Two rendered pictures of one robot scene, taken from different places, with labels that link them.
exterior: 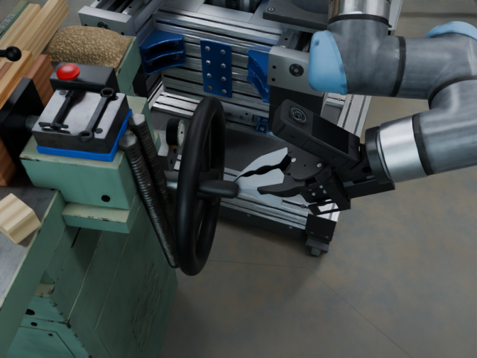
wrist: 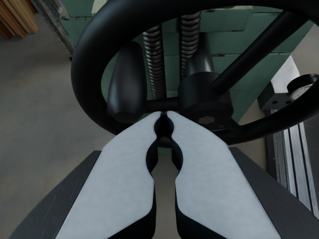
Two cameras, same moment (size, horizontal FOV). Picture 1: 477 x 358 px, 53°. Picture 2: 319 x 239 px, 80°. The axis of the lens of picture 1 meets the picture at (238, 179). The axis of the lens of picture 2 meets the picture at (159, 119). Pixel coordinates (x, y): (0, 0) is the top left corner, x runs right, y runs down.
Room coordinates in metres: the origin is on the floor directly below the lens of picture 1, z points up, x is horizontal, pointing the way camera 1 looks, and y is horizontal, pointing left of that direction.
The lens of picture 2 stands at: (0.42, -0.06, 1.00)
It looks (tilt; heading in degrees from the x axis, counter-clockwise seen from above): 63 degrees down; 83
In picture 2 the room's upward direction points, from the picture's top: 2 degrees counter-clockwise
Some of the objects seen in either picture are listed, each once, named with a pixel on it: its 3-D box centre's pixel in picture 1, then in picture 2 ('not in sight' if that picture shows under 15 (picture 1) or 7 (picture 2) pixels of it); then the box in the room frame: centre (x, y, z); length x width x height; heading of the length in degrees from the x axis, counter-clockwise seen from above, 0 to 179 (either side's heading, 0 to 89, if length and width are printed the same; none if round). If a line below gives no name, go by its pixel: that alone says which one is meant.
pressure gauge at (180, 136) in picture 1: (174, 134); (301, 88); (0.76, 0.14, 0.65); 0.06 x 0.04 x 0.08; 171
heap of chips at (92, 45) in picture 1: (84, 40); not in sight; (0.73, 0.27, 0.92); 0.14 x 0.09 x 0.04; 81
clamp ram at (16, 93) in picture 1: (45, 125); not in sight; (0.48, 0.27, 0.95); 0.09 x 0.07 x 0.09; 171
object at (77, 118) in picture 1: (84, 107); not in sight; (0.48, 0.20, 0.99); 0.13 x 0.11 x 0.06; 171
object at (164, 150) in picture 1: (149, 152); (276, 83); (0.77, 0.21, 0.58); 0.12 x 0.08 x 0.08; 81
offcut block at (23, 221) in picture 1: (13, 218); not in sight; (0.35, 0.29, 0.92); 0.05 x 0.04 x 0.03; 53
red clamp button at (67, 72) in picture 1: (68, 72); not in sight; (0.51, 0.22, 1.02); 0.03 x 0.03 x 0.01
